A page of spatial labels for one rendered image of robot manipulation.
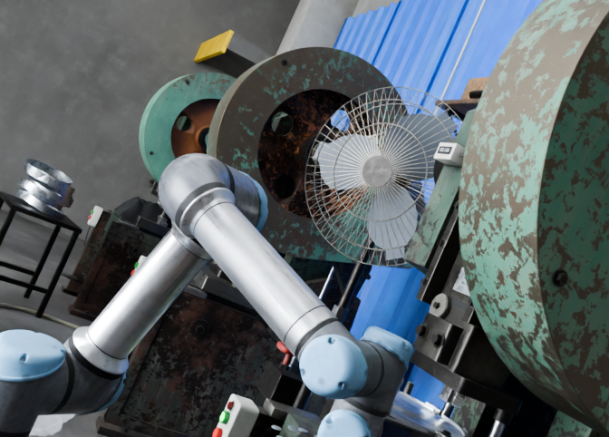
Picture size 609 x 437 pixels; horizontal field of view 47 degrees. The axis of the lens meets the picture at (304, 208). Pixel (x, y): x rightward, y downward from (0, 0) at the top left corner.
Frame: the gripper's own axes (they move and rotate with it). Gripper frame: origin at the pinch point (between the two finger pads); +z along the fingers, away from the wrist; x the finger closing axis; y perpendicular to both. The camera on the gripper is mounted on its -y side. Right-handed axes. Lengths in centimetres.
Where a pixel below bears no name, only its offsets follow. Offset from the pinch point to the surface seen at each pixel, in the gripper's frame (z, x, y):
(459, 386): 8.5, -9.1, -9.9
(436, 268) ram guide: 19.0, -28.5, 3.8
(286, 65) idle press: 109, -79, 91
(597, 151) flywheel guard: -37, -49, -13
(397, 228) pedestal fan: 85, -37, 25
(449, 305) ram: 16.3, -22.6, -1.7
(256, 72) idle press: 103, -71, 99
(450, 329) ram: 9.7, -18.4, -4.1
